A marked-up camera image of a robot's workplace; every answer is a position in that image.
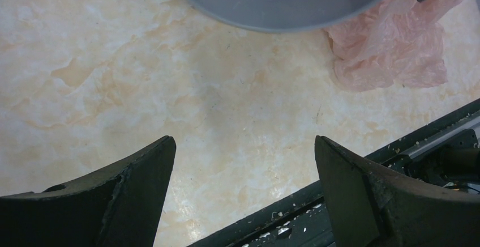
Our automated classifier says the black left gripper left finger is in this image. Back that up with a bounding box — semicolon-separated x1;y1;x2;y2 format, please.
1;136;176;246

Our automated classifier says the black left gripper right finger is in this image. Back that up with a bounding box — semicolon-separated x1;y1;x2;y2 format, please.
315;136;479;246

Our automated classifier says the translucent pink trash bag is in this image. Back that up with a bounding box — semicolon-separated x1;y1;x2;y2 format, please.
326;0;463;92

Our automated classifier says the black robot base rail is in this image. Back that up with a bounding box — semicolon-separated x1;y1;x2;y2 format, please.
195;100;479;246

